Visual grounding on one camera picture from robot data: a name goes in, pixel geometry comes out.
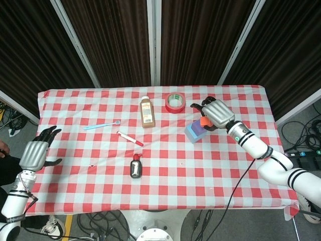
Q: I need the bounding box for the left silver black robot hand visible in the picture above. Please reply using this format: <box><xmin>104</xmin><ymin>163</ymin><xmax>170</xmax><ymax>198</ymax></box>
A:
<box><xmin>19</xmin><ymin>125</ymin><xmax>63</xmax><ymax>172</ymax></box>

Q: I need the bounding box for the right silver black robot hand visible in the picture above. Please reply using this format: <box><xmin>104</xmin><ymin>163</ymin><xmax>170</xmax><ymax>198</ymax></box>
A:
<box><xmin>190</xmin><ymin>95</ymin><xmax>236</xmax><ymax>133</ymax></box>

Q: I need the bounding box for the medium purple cube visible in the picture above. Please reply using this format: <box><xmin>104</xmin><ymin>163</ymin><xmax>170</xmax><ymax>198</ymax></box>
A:
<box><xmin>189</xmin><ymin>120</ymin><xmax>207</xmax><ymax>136</ymax></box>

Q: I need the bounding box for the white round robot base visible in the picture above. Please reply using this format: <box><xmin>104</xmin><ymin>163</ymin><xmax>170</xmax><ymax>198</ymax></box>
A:
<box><xmin>120</xmin><ymin>209</ymin><xmax>191</xmax><ymax>241</ymax></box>

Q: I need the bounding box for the bystander black trousers leg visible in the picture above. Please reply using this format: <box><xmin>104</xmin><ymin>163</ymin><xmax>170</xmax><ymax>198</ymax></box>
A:
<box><xmin>0</xmin><ymin>154</ymin><xmax>23</xmax><ymax>195</ymax></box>

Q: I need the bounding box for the bystander bare hand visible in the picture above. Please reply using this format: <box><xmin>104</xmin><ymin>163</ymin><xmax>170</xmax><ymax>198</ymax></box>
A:
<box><xmin>0</xmin><ymin>140</ymin><xmax>11</xmax><ymax>158</ymax></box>

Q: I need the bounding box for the blue purple sponge block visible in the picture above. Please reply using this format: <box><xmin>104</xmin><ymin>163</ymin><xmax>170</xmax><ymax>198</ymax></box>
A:
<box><xmin>184</xmin><ymin>123</ymin><xmax>207</xmax><ymax>144</ymax></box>

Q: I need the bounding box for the red tape roll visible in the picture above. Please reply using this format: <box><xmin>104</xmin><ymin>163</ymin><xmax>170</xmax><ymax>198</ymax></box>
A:
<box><xmin>165</xmin><ymin>92</ymin><xmax>187</xmax><ymax>114</ymax></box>

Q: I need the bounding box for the light blue toothbrush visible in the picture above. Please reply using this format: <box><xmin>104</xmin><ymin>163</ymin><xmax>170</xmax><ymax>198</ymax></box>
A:
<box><xmin>83</xmin><ymin>120</ymin><xmax>121</xmax><ymax>131</ymax></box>

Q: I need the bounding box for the dark brown curtain panel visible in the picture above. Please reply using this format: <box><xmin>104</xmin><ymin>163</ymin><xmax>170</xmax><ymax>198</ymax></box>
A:
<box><xmin>225</xmin><ymin>0</ymin><xmax>321</xmax><ymax>116</ymax></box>
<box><xmin>160</xmin><ymin>0</ymin><xmax>257</xmax><ymax>86</ymax></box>
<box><xmin>61</xmin><ymin>0</ymin><xmax>152</xmax><ymax>88</ymax></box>
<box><xmin>0</xmin><ymin>0</ymin><xmax>95</xmax><ymax>118</ymax></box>

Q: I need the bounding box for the brown liquid plastic bottle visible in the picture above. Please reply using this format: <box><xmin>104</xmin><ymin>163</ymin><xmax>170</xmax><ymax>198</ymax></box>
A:
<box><xmin>139</xmin><ymin>96</ymin><xmax>156</xmax><ymax>129</ymax></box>

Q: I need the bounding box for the red white checkered tablecloth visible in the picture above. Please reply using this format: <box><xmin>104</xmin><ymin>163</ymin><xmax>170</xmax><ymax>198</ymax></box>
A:
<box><xmin>25</xmin><ymin>84</ymin><xmax>300</xmax><ymax>221</ymax></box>

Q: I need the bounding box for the red white marker pen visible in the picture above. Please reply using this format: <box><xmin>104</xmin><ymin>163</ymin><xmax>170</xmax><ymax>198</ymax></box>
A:
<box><xmin>116</xmin><ymin>131</ymin><xmax>144</xmax><ymax>147</ymax></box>

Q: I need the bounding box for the black ink bottle red cap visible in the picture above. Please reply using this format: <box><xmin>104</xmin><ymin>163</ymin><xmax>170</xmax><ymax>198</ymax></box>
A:
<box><xmin>129</xmin><ymin>153</ymin><xmax>142</xmax><ymax>179</ymax></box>

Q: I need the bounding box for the black white sneaker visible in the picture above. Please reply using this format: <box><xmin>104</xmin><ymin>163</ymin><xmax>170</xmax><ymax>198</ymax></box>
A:
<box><xmin>298</xmin><ymin>194</ymin><xmax>321</xmax><ymax>224</ymax></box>

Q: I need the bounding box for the black floor cable bundle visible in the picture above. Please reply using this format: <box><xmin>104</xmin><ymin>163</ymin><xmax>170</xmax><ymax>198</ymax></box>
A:
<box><xmin>0</xmin><ymin>100</ymin><xmax>29</xmax><ymax>138</ymax></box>
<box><xmin>75</xmin><ymin>210</ymin><xmax>137</xmax><ymax>241</ymax></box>
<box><xmin>280</xmin><ymin>104</ymin><xmax>321</xmax><ymax>151</ymax></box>
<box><xmin>180</xmin><ymin>209</ymin><xmax>219</xmax><ymax>241</ymax></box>

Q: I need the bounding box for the white partition frame post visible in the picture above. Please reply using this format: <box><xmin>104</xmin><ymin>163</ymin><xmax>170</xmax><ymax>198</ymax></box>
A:
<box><xmin>217</xmin><ymin>0</ymin><xmax>266</xmax><ymax>85</ymax></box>
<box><xmin>275</xmin><ymin>87</ymin><xmax>321</xmax><ymax>126</ymax></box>
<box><xmin>50</xmin><ymin>0</ymin><xmax>101</xmax><ymax>88</ymax></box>
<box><xmin>0</xmin><ymin>90</ymin><xmax>40</xmax><ymax>126</ymax></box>
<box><xmin>146</xmin><ymin>0</ymin><xmax>162</xmax><ymax>86</ymax></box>

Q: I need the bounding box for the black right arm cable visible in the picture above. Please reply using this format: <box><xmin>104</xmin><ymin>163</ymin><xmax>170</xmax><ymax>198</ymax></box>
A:
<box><xmin>219</xmin><ymin>153</ymin><xmax>288</xmax><ymax>241</ymax></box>

